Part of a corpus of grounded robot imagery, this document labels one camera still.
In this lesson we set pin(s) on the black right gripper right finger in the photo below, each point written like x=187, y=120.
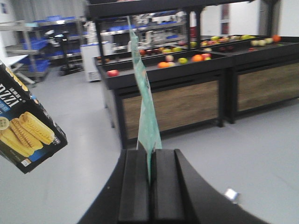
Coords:
x=180, y=195

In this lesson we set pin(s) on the black wooden fruit stand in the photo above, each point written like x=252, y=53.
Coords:
x=236, y=80

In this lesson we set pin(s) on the black Franzzi cookie box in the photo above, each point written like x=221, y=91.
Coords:
x=28, y=135

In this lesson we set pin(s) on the teal goji berry bag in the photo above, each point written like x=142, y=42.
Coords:
x=148, y=132

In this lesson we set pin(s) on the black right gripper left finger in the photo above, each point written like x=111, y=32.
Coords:
x=125, y=197

